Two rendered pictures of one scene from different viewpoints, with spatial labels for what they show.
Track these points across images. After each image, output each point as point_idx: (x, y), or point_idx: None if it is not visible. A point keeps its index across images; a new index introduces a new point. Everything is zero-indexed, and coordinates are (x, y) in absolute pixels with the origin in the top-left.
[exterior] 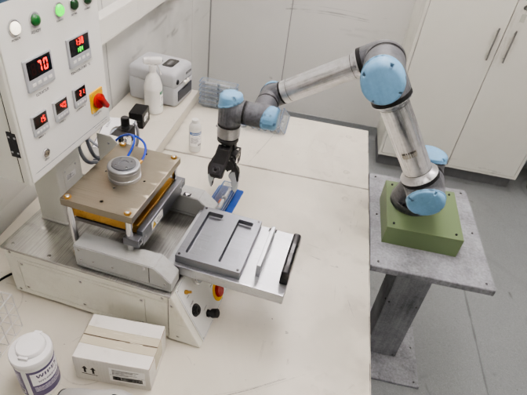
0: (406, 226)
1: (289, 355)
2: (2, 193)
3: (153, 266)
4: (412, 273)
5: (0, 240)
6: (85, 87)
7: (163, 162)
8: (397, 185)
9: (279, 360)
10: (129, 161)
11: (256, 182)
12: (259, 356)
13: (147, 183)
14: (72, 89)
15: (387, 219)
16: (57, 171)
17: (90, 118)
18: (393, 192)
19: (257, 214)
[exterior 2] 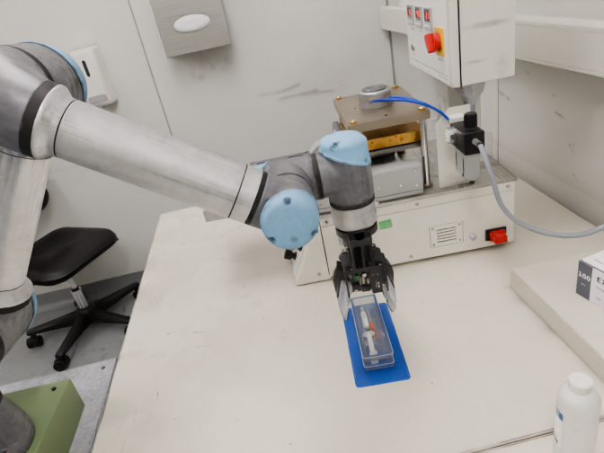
0: (31, 394)
1: (216, 249)
2: (588, 177)
3: (316, 140)
4: (55, 373)
5: (546, 199)
6: (429, 13)
7: (358, 118)
8: (6, 421)
9: (224, 244)
10: (372, 89)
11: (346, 426)
12: (241, 239)
13: (350, 108)
14: (425, 5)
15: (64, 391)
16: (435, 88)
17: (435, 57)
18: (22, 429)
19: (305, 354)
